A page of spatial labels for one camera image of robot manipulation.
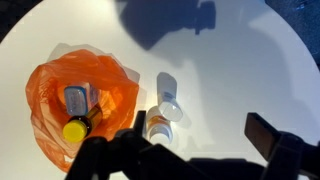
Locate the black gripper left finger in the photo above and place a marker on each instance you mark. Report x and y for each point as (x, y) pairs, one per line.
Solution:
(140, 121)

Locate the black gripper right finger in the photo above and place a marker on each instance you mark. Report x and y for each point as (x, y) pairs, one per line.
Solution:
(263, 133)

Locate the orange bottle with white cap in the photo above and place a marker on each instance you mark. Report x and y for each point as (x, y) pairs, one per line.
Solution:
(159, 128)

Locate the dark bottle with yellow cap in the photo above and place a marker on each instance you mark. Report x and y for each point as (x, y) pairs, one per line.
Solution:
(78, 128)

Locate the orange plastic bag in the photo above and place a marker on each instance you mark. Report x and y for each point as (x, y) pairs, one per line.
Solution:
(43, 86)

